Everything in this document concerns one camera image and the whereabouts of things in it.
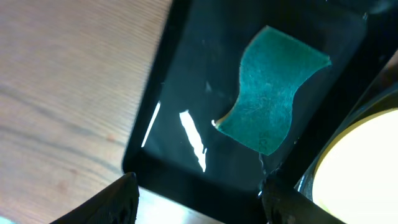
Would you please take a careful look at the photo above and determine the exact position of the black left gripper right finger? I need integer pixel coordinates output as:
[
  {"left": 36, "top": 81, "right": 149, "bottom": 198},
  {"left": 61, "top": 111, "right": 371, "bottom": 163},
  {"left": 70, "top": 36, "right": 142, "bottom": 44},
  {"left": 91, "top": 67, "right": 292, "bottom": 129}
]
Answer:
[{"left": 262, "top": 174, "right": 343, "bottom": 224}]

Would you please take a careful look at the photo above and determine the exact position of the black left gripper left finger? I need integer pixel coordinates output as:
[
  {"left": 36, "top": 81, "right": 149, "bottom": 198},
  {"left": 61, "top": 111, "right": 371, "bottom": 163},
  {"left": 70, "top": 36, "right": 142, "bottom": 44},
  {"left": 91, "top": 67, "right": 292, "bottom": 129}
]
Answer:
[{"left": 52, "top": 172, "right": 139, "bottom": 224}]

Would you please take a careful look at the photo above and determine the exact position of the yellow plate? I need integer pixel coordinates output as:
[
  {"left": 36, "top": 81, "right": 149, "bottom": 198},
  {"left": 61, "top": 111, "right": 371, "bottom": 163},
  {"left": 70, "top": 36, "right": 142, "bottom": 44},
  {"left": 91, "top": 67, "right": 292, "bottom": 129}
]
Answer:
[{"left": 312, "top": 108, "right": 397, "bottom": 224}]

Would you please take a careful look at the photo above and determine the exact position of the green yellow sponge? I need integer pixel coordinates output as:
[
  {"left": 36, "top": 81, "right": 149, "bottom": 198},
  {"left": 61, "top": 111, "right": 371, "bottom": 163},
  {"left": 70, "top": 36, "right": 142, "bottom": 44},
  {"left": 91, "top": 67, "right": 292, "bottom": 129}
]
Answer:
[{"left": 215, "top": 26, "right": 331, "bottom": 156}]

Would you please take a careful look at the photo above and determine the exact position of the round black tray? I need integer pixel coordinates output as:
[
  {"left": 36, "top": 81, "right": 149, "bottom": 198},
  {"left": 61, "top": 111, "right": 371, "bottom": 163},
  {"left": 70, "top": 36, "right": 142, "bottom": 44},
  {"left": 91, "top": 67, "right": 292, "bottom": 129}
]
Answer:
[{"left": 295, "top": 53, "right": 397, "bottom": 200}]

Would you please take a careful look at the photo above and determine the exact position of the rectangular black tray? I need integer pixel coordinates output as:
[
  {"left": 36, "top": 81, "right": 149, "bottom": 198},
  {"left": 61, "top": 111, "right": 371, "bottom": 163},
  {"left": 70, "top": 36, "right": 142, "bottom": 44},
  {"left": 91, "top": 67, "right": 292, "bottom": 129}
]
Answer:
[{"left": 122, "top": 0, "right": 398, "bottom": 224}]

